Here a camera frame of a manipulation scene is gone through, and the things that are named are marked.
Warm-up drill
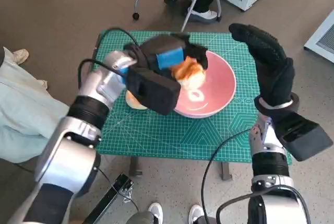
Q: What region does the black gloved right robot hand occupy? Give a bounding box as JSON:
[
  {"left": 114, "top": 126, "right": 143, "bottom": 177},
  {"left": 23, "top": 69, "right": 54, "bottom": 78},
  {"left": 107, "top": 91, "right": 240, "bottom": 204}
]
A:
[{"left": 229, "top": 22, "right": 295, "bottom": 109}]

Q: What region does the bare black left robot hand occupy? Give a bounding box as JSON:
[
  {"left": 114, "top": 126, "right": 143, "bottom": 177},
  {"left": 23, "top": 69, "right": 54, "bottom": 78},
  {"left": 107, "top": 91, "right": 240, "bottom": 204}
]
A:
[{"left": 138, "top": 33, "right": 209, "bottom": 72}]

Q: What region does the long twisted toy bread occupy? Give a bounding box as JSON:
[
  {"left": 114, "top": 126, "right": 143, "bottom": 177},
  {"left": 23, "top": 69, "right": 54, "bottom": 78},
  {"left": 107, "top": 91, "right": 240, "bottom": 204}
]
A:
[{"left": 171, "top": 56, "right": 206, "bottom": 93}]

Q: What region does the pink bowl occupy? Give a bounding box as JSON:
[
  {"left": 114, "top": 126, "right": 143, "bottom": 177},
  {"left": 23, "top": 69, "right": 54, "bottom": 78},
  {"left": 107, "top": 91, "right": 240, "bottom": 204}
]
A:
[{"left": 166, "top": 51, "right": 237, "bottom": 119}]

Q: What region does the round toy bread bun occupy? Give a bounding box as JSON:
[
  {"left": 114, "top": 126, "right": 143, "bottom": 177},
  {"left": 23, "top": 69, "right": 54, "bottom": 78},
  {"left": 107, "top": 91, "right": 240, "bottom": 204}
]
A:
[{"left": 125, "top": 90, "right": 148, "bottom": 110}]

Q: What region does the white appliance with small grille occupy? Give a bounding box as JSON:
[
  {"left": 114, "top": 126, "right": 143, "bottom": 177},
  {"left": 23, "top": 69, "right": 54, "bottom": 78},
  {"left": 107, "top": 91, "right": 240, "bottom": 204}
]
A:
[{"left": 304, "top": 8, "right": 334, "bottom": 64}]

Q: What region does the green cutting mat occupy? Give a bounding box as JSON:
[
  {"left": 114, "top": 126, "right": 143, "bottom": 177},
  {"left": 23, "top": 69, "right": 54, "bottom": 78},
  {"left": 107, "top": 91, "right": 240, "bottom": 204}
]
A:
[{"left": 95, "top": 30, "right": 293, "bottom": 163}]

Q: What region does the metal table leg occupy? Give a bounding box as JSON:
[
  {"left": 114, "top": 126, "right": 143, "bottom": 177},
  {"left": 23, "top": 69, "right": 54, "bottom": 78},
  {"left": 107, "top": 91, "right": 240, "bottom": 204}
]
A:
[
  {"left": 129, "top": 156, "right": 143, "bottom": 177},
  {"left": 221, "top": 161, "right": 233, "bottom": 182}
]

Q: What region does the person in light clothes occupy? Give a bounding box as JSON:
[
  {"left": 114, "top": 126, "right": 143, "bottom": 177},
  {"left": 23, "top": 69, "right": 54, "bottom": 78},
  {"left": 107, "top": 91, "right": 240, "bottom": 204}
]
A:
[{"left": 0, "top": 46, "right": 71, "bottom": 164}]

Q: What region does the white foot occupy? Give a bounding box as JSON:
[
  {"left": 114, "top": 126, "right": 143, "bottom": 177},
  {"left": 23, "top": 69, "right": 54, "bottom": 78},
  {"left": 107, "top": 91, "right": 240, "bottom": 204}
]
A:
[
  {"left": 148, "top": 202, "right": 164, "bottom": 224},
  {"left": 188, "top": 204, "right": 205, "bottom": 224}
]

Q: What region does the black metal bar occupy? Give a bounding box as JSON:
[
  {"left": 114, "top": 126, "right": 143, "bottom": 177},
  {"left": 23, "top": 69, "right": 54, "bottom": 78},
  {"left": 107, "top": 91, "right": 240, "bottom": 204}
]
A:
[{"left": 82, "top": 173, "right": 134, "bottom": 224}]

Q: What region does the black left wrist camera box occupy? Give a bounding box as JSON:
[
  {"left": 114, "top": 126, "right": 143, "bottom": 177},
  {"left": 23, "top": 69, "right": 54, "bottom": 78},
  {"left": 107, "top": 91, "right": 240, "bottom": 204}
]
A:
[{"left": 126, "top": 66, "right": 182, "bottom": 116}]

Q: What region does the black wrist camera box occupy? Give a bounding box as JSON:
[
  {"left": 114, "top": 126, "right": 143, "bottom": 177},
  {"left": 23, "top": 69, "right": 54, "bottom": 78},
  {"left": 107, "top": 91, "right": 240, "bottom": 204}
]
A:
[
  {"left": 272, "top": 111, "right": 334, "bottom": 162},
  {"left": 126, "top": 66, "right": 182, "bottom": 116}
]

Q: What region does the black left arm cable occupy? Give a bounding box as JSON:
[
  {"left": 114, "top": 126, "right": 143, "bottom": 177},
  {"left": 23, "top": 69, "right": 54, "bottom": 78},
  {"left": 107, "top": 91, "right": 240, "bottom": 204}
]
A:
[
  {"left": 92, "top": 27, "right": 143, "bottom": 60},
  {"left": 77, "top": 58, "right": 128, "bottom": 90}
]

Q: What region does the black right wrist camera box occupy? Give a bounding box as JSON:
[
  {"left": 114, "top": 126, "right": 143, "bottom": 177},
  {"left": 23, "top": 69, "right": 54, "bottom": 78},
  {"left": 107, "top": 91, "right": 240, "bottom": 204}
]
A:
[{"left": 272, "top": 111, "right": 334, "bottom": 162}]

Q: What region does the long black robot cable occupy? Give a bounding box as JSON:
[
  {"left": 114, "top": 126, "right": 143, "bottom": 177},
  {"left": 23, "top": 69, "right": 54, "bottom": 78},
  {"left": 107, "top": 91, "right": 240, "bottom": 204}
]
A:
[{"left": 201, "top": 128, "right": 252, "bottom": 224}]

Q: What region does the thin black floor cable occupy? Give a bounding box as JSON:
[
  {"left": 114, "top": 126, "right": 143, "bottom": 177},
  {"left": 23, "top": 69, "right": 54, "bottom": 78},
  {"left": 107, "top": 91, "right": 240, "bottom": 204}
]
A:
[{"left": 99, "top": 168, "right": 139, "bottom": 211}]

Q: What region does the looped black robot cable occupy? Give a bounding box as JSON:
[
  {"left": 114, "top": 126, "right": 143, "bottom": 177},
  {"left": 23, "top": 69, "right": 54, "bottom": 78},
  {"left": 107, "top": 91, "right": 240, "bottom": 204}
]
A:
[{"left": 216, "top": 187, "right": 313, "bottom": 224}]

